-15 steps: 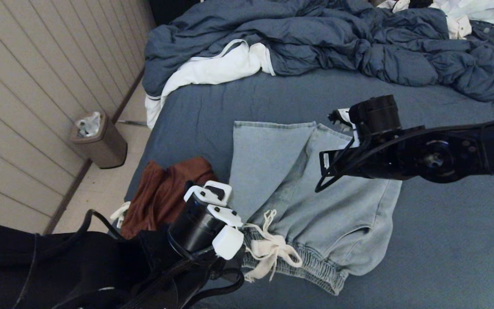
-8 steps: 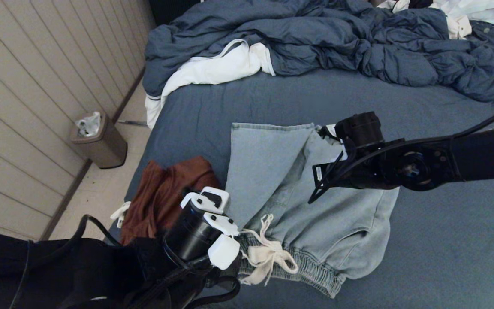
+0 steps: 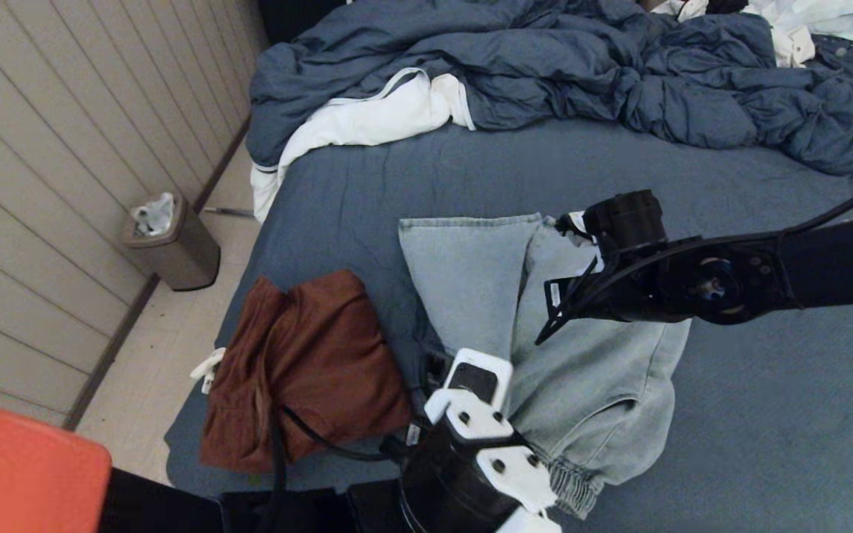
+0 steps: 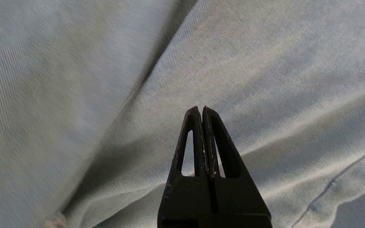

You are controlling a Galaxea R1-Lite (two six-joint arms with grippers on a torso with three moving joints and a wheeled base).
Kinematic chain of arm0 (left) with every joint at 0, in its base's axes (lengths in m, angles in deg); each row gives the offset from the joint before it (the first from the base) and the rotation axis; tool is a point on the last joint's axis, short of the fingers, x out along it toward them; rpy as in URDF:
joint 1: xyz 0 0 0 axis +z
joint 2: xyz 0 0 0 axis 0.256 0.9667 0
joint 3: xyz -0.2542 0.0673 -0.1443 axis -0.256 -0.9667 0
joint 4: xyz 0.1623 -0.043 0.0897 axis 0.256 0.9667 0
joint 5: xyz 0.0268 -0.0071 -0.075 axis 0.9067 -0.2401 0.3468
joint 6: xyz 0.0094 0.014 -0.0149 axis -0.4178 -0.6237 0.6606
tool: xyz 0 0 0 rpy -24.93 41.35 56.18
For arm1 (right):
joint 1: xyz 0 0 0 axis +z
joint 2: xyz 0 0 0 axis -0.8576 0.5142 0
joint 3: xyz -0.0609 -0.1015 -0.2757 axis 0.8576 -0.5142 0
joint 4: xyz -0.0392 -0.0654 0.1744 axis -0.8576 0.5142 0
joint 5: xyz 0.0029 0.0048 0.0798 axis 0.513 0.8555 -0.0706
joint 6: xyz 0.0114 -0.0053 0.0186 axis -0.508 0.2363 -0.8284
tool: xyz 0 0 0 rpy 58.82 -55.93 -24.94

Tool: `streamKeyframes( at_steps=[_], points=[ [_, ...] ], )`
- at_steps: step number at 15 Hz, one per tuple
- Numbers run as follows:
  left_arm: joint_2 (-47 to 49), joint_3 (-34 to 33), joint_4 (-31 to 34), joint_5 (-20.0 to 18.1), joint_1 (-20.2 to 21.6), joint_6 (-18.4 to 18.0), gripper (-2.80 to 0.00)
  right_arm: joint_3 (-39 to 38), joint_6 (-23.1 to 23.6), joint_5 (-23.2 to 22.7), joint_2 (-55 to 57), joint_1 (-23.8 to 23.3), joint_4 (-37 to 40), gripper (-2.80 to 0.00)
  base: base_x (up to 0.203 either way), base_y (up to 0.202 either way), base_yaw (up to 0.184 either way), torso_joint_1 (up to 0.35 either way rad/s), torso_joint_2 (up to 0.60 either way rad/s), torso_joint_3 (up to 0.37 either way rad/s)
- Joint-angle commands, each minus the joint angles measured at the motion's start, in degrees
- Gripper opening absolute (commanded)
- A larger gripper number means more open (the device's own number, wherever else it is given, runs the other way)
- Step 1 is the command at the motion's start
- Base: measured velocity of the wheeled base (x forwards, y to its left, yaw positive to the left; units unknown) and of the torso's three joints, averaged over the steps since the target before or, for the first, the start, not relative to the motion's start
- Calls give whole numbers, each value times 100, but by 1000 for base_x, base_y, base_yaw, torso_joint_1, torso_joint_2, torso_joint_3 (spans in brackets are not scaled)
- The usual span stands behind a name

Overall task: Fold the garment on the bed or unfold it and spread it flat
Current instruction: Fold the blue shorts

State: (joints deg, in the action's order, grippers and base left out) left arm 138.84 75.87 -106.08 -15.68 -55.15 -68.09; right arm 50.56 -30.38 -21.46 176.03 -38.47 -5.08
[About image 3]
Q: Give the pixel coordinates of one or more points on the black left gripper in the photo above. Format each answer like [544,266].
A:
[430,385]

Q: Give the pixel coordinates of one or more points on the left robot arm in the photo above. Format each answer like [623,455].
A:
[27,466]

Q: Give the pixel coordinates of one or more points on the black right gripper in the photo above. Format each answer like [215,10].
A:
[634,289]

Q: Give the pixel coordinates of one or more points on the black garment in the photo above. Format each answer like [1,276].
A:
[724,6]

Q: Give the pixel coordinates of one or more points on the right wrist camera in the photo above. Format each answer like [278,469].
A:
[623,218]

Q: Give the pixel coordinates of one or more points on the white clothes pile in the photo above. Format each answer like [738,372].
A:
[804,22]

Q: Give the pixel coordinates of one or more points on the brown trash bin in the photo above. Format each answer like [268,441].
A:
[181,256]

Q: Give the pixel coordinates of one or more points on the clear plastic bag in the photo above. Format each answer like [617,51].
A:
[154,216]

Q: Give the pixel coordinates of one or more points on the black furniture panel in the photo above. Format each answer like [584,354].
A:
[293,18]

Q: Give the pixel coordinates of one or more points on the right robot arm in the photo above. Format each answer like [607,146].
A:
[826,266]

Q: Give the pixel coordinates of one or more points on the brown shorts with white print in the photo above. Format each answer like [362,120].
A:
[315,363]

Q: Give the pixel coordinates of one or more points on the bed with blue sheet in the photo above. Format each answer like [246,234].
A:
[767,414]

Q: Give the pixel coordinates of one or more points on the crumpled blue duvet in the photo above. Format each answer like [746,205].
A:
[545,59]

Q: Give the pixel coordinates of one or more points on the light blue denim shorts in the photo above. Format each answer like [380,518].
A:
[604,385]

